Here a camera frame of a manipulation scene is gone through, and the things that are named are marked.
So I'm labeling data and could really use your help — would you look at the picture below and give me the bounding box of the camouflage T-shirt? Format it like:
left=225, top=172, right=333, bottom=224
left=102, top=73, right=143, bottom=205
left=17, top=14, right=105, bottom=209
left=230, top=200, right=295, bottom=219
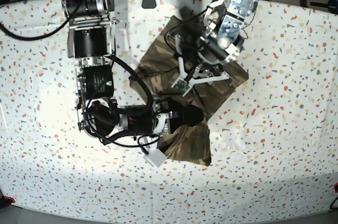
left=135, top=16, right=249, bottom=166

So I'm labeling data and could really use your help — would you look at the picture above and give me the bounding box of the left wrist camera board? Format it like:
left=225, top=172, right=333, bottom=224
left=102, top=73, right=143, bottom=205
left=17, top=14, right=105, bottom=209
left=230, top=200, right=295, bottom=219
left=171, top=78, right=193, bottom=97

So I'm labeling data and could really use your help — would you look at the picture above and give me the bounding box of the red table clamp right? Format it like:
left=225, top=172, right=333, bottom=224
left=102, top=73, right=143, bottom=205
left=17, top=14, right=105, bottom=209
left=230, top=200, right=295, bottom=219
left=333, top=183, right=338, bottom=194

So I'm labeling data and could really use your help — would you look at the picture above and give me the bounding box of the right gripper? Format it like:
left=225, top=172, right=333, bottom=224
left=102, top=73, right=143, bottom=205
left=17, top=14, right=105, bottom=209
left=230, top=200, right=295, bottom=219
left=151, top=98, right=204, bottom=136

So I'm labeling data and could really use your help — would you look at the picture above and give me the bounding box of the red table clamp left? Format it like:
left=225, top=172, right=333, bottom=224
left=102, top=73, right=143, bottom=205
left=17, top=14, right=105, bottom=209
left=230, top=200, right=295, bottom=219
left=0, top=196, right=15, bottom=206

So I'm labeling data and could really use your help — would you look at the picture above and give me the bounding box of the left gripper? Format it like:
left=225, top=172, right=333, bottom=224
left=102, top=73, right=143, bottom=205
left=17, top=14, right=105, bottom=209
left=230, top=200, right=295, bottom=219
left=174, top=34, right=231, bottom=86

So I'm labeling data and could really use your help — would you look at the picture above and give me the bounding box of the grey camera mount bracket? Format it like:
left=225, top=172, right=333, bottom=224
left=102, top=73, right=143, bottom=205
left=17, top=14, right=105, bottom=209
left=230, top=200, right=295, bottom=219
left=142, top=0, right=157, bottom=9

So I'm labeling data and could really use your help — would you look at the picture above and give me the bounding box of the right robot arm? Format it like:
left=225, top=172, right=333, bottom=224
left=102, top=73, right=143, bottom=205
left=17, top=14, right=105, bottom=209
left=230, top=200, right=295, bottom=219
left=63, top=0, right=203, bottom=145

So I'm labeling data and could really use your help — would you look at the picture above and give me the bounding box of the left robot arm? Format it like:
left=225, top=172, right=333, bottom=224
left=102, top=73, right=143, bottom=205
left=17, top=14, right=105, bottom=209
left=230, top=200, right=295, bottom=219
left=165, top=0, right=259, bottom=94

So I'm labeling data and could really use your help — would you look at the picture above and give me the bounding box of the red table clamp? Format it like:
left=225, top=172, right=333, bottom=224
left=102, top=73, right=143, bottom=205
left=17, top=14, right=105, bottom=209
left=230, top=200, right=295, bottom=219
left=333, top=183, right=338, bottom=194
left=0, top=196, right=15, bottom=206

